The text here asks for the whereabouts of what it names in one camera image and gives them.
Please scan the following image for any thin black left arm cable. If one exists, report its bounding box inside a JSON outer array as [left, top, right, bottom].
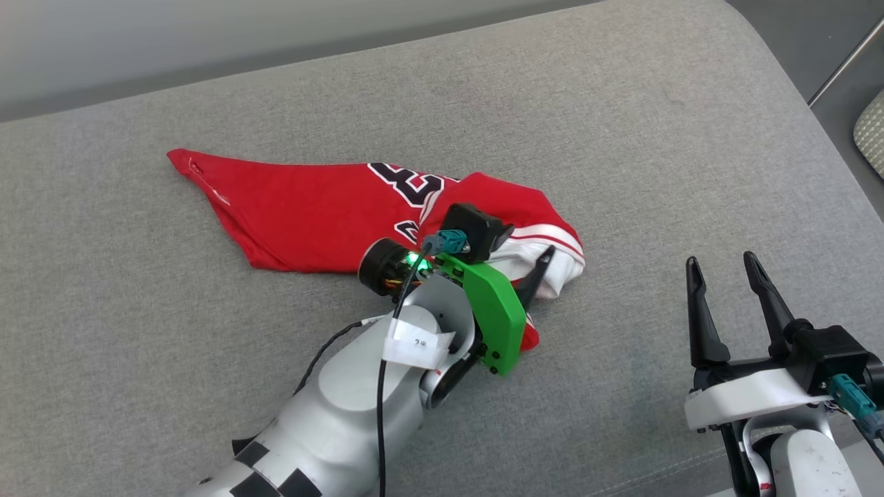
[[294, 319, 374, 396]]

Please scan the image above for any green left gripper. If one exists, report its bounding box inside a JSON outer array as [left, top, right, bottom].
[[435, 246, 557, 378]]

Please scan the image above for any pale patterned cushion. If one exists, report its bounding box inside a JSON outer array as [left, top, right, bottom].
[[852, 88, 884, 182]]

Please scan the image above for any teal right cable connector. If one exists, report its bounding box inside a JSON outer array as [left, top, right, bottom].
[[829, 374, 884, 437]]

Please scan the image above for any thin metal rod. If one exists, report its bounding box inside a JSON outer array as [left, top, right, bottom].
[[808, 15, 884, 108]]

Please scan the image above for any black cylindrical motor green light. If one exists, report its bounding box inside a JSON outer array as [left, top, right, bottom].
[[358, 237, 423, 298]]

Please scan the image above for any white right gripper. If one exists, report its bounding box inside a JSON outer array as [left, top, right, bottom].
[[684, 251, 831, 432]]

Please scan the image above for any teal cable connector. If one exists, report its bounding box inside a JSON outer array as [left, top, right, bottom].
[[829, 374, 884, 437], [421, 230, 472, 257]]

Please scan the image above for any teal left cable connector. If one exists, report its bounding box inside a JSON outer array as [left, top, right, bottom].
[[421, 230, 472, 257]]

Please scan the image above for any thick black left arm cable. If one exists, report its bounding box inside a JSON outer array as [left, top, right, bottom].
[[376, 238, 437, 497]]

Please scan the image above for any white paper label tape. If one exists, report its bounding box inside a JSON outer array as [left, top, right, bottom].
[[382, 304, 458, 368]]

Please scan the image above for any red Bulls basketball jersey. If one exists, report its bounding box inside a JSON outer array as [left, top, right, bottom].
[[166, 148, 586, 353]]

